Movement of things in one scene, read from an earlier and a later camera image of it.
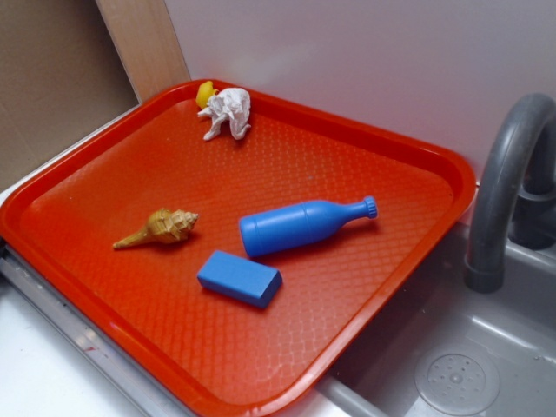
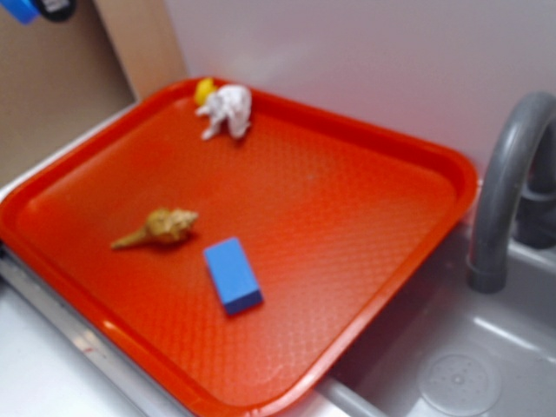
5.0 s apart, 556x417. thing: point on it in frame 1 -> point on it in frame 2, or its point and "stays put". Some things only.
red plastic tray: x=208 y=353 stays put
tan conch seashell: x=163 y=226 stays put
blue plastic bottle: x=278 y=228 -> x=25 y=10
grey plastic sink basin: x=440 y=348 stays put
